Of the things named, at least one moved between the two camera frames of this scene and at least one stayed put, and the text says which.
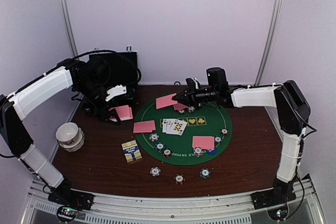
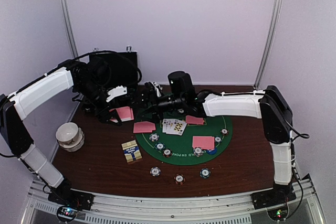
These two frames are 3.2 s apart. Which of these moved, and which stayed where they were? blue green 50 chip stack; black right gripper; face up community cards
Moved: black right gripper
Stayed: face up community cards; blue green 50 chip stack
